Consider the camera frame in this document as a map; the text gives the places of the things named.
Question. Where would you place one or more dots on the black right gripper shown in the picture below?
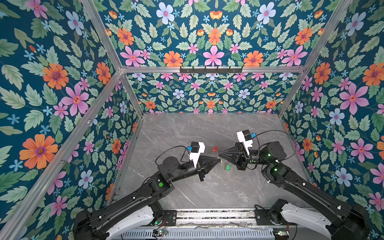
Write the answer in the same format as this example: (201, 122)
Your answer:
(240, 157)

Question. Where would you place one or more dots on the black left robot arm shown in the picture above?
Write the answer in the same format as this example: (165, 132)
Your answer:
(141, 207)

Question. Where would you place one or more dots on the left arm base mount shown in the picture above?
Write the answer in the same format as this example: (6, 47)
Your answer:
(165, 218)

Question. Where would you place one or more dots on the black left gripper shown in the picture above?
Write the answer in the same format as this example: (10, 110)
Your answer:
(206, 163)

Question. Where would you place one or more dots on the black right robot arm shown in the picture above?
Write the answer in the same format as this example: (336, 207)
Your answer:
(333, 218)

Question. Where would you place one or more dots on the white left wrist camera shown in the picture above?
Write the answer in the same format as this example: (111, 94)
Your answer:
(195, 150)

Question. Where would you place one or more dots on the white perforated cable duct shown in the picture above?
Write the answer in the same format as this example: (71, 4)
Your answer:
(197, 234)

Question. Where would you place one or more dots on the black wall hook rail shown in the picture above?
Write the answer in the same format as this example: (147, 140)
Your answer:
(210, 70)

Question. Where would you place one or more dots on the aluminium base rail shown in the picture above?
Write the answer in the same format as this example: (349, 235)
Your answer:
(214, 218)

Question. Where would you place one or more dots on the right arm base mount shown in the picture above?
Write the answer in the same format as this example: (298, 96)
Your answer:
(273, 215)

